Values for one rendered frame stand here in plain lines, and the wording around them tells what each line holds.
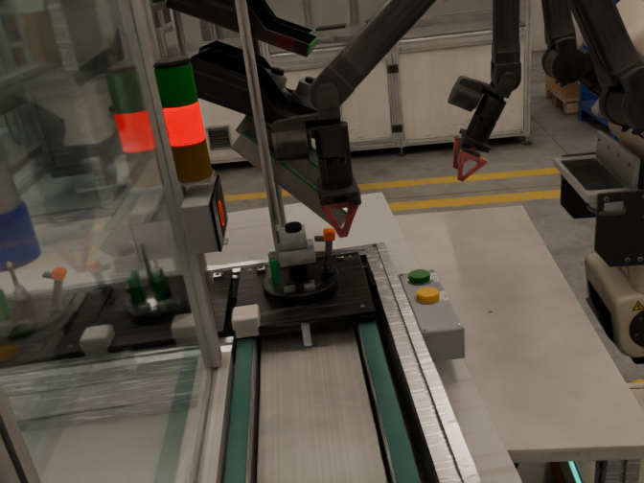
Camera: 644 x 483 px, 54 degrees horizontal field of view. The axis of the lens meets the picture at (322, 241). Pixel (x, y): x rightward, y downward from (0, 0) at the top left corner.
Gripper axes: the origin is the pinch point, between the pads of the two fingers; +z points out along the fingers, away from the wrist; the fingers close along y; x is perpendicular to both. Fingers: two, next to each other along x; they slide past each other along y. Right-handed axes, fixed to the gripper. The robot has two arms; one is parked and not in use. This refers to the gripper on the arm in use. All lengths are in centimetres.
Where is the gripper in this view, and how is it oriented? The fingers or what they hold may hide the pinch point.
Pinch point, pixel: (342, 232)
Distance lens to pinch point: 111.6
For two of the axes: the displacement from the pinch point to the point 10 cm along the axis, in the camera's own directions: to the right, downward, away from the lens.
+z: 1.2, 9.1, 4.0
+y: 0.8, 4.0, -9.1
